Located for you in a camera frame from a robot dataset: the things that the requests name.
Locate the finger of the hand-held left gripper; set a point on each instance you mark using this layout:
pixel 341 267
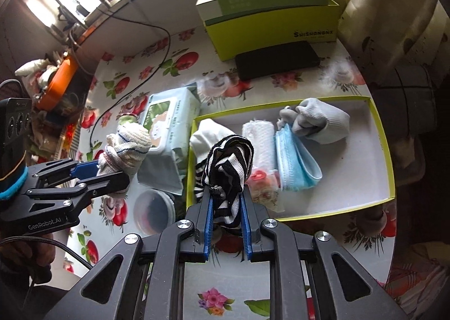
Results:
pixel 81 169
pixel 102 186

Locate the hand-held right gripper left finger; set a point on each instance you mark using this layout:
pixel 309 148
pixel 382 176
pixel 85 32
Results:
pixel 207 230

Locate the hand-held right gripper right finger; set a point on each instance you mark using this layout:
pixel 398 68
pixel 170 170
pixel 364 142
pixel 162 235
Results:
pixel 248 232

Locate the knotted striped cream cloth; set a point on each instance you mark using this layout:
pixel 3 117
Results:
pixel 126 147

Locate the black white striped sock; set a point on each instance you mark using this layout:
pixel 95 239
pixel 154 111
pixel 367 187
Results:
pixel 228 161
pixel 199 179

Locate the blue face mask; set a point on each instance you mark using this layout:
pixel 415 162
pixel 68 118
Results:
pixel 295 161

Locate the white red-striped towel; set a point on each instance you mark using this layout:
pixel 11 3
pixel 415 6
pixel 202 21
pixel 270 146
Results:
pixel 258 137

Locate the yellow-edged cardboard tray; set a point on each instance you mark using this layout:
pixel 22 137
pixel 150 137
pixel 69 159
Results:
pixel 351 172

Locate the grey white knit glove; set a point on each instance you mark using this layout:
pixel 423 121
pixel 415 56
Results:
pixel 323 118

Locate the person's left hand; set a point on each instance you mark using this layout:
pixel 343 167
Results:
pixel 21 256

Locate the clear plastic lidded container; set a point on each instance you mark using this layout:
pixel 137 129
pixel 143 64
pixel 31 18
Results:
pixel 154 211

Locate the wet wipes pack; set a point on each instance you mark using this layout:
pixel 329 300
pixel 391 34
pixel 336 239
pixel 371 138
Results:
pixel 165 123

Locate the orange plastic container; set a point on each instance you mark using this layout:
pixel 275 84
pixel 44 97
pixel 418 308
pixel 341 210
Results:
pixel 59 81

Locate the fruit printed tablecloth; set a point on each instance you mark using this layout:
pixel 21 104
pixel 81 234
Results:
pixel 302 88

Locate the striped patterned fabric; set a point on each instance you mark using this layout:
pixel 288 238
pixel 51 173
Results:
pixel 418 270

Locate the black flat case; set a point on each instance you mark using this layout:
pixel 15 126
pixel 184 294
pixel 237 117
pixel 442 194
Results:
pixel 277 60

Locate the yellow cardboard box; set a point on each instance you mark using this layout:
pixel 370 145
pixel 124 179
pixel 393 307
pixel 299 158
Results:
pixel 274 35

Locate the green cardboard box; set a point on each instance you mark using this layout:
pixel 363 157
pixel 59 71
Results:
pixel 260 0

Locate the cream patterned curtain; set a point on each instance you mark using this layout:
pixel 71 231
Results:
pixel 386 7

